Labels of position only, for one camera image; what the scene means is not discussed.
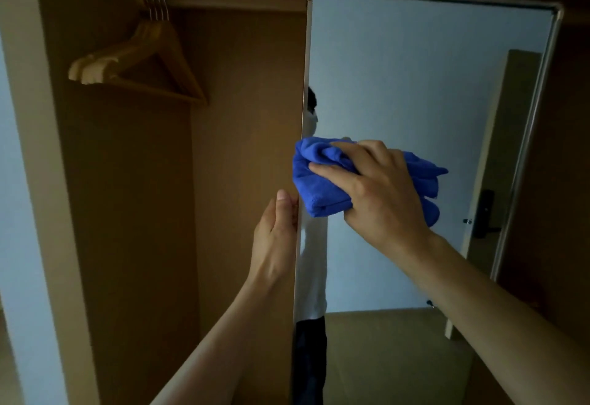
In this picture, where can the wooden clothes rail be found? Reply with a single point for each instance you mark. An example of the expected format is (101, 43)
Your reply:
(230, 0)

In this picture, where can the tall framed mirror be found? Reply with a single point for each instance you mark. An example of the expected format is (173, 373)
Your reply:
(415, 73)

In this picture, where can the person's left hand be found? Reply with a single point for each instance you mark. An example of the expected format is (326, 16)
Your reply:
(274, 243)

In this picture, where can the person's right hand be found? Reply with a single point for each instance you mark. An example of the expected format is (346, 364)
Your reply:
(392, 206)

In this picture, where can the wooden wardrobe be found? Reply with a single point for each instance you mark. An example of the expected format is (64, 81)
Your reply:
(129, 234)

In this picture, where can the person's right forearm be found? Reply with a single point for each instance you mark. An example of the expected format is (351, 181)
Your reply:
(507, 317)

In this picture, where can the wooden clothes hanger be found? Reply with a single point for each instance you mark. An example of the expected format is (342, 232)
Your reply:
(110, 65)
(180, 68)
(73, 73)

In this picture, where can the person's left forearm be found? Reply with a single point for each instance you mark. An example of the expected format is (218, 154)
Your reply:
(216, 349)

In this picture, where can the blue microfibre cloth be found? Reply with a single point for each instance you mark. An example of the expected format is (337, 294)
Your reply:
(322, 188)

